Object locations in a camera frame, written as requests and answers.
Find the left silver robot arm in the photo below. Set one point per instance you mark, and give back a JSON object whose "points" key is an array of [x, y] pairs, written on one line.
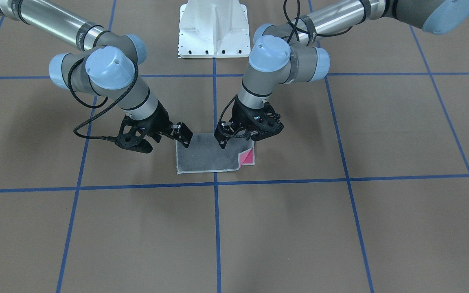
{"points": [[287, 53]]}

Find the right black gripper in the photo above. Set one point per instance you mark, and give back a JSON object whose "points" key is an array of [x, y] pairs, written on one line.
{"points": [[161, 118]]}

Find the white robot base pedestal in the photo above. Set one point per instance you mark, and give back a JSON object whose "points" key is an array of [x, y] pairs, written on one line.
{"points": [[213, 29]]}

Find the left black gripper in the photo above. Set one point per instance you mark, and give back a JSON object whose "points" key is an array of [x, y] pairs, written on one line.
{"points": [[240, 110]]}

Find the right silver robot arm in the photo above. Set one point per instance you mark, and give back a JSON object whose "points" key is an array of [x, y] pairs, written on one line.
{"points": [[103, 74]]}

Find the pink and grey towel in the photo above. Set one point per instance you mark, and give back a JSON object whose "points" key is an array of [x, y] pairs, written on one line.
{"points": [[204, 155]]}

